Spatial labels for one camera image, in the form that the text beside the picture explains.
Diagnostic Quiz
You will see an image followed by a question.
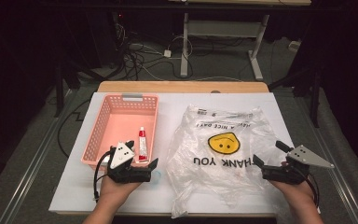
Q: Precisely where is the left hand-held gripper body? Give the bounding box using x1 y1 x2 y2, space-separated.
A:
106 140 152 184

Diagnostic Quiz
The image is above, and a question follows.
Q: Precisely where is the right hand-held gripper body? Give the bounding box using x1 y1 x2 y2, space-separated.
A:
261 144 336 186

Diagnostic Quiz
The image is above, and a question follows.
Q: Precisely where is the red and white tube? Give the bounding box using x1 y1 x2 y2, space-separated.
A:
138 126 149 163

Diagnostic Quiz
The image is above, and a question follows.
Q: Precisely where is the pink plastic basket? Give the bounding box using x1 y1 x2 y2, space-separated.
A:
80 92 159 173

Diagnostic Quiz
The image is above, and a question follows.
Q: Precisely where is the clear plastic bag yellow smiley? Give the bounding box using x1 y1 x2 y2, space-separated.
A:
165 104 288 219

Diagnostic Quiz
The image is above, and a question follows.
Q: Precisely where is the person's right hand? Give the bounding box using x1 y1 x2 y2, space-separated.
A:
268 178 315 203

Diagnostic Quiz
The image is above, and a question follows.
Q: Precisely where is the person's left hand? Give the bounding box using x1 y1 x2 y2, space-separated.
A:
98 172 145 203

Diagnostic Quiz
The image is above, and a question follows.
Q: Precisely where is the white board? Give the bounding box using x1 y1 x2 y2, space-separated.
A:
48 91 322 217

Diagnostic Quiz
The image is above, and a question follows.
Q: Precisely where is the black stand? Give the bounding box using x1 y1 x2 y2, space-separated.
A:
54 62 76 119
268 66 321 129

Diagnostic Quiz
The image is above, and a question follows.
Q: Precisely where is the wooden table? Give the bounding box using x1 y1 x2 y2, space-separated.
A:
96 80 270 94

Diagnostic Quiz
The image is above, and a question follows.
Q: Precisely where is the white power strip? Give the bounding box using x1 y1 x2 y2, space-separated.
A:
288 40 302 52

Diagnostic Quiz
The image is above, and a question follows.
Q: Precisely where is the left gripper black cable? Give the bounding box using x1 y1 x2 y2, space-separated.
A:
92 150 112 203

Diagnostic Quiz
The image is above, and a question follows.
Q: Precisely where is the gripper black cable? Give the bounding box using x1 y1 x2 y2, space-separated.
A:
304 172 322 209
92 150 112 203

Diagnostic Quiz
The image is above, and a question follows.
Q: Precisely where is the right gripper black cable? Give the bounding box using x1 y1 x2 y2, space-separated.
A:
304 172 322 209

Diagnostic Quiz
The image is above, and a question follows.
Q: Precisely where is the metal floor rail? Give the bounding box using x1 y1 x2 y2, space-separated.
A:
292 90 358 224
0 90 76 224

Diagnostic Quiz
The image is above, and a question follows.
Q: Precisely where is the black floor cable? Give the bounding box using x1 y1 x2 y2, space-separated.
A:
57 98 91 159

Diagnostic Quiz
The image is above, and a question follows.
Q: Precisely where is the tangle of black cables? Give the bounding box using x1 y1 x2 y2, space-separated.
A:
115 22 197 82

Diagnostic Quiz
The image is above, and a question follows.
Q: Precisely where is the white metal frame desk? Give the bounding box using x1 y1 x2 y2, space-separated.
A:
167 0 312 81

